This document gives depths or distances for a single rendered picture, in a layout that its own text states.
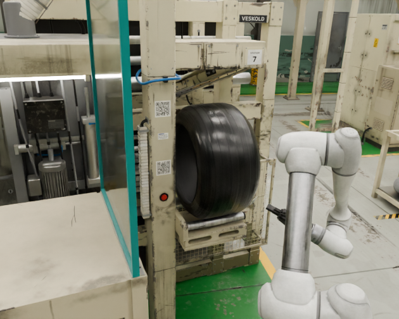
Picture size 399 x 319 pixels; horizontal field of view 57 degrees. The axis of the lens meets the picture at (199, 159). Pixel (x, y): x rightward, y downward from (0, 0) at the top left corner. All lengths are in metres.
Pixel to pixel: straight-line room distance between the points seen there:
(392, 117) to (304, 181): 4.83
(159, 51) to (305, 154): 0.75
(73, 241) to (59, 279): 0.17
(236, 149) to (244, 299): 1.45
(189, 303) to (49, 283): 1.86
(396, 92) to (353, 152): 4.71
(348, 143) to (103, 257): 0.96
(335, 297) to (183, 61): 1.29
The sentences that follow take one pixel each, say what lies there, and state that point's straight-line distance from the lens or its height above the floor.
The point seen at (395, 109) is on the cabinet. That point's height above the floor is 0.68.
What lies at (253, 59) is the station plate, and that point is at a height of 1.69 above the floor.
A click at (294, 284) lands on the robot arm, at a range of 1.44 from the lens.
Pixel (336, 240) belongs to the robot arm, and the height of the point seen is 0.93.
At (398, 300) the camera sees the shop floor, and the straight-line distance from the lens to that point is 3.24.
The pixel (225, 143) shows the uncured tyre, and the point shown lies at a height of 1.37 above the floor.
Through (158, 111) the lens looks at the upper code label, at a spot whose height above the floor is 1.50.
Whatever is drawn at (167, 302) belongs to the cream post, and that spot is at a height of 0.39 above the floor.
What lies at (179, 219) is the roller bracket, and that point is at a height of 0.95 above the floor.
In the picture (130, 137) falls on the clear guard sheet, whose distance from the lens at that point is 0.84.
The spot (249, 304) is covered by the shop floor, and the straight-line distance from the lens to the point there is 2.85.
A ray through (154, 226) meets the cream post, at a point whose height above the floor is 0.90.
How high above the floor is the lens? 1.91
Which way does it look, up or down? 21 degrees down
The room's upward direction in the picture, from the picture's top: 1 degrees clockwise
